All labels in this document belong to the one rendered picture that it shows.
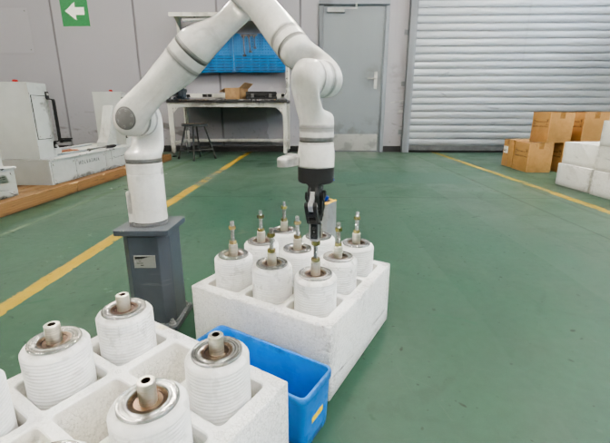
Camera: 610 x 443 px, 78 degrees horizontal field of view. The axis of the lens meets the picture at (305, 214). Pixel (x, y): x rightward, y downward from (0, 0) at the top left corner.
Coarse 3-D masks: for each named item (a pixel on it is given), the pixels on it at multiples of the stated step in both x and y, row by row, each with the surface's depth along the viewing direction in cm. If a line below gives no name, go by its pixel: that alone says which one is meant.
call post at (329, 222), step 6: (330, 204) 123; (336, 204) 127; (324, 210) 122; (330, 210) 124; (324, 216) 123; (330, 216) 125; (324, 222) 123; (330, 222) 125; (324, 228) 124; (330, 228) 126
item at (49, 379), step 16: (64, 352) 57; (80, 352) 59; (32, 368) 55; (48, 368) 56; (64, 368) 57; (80, 368) 59; (32, 384) 56; (48, 384) 56; (64, 384) 57; (80, 384) 59; (32, 400) 57; (48, 400) 57
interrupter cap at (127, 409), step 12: (156, 384) 50; (168, 384) 50; (120, 396) 47; (132, 396) 48; (168, 396) 48; (120, 408) 46; (132, 408) 46; (144, 408) 46; (156, 408) 46; (168, 408) 45; (120, 420) 44; (132, 420) 44; (144, 420) 44
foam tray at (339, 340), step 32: (192, 288) 94; (384, 288) 106; (224, 320) 91; (256, 320) 86; (288, 320) 81; (320, 320) 78; (352, 320) 87; (384, 320) 111; (320, 352) 78; (352, 352) 90
